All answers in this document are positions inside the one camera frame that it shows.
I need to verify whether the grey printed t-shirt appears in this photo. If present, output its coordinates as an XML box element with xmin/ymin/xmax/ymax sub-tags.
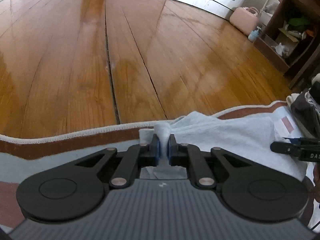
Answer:
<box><xmin>139</xmin><ymin>111</ymin><xmax>307</xmax><ymax>180</ymax></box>

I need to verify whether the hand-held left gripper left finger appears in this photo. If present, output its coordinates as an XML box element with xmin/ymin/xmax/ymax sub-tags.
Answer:
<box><xmin>75</xmin><ymin>134</ymin><xmax>160</xmax><ymax>189</ymax></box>

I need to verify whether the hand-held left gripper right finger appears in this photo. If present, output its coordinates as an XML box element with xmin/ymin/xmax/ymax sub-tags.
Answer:
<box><xmin>168</xmin><ymin>134</ymin><xmax>253</xmax><ymax>189</ymax></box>

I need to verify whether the small light blue bottle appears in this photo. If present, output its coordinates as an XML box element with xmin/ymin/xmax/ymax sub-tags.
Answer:
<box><xmin>248</xmin><ymin>26</ymin><xmax>261</xmax><ymax>42</ymax></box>

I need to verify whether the cream plain folded garment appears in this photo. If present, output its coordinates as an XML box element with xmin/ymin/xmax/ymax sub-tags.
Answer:
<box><xmin>286</xmin><ymin>94</ymin><xmax>300</xmax><ymax>106</ymax></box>

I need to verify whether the white plastic bag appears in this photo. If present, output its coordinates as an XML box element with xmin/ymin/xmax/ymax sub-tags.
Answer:
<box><xmin>271</xmin><ymin>42</ymin><xmax>290</xmax><ymax>57</ymax></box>

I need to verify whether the open cardboard box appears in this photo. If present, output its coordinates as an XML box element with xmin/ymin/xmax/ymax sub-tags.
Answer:
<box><xmin>279</xmin><ymin>21</ymin><xmax>300</xmax><ymax>43</ymax></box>

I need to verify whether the checked rug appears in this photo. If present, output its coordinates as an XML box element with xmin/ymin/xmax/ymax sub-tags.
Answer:
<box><xmin>0</xmin><ymin>101</ymin><xmax>315</xmax><ymax>233</ymax></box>

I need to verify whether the green bag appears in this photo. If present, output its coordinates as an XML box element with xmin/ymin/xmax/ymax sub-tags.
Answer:
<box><xmin>287</xmin><ymin>16</ymin><xmax>310</xmax><ymax>32</ymax></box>

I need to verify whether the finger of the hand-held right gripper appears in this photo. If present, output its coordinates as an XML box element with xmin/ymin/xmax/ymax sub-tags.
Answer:
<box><xmin>270</xmin><ymin>141</ymin><xmax>302</xmax><ymax>156</ymax></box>
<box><xmin>284</xmin><ymin>137</ymin><xmax>309</xmax><ymax>145</ymax></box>

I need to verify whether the pink bag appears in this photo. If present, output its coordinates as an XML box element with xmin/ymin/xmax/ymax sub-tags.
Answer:
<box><xmin>229</xmin><ymin>6</ymin><xmax>260</xmax><ymax>36</ymax></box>

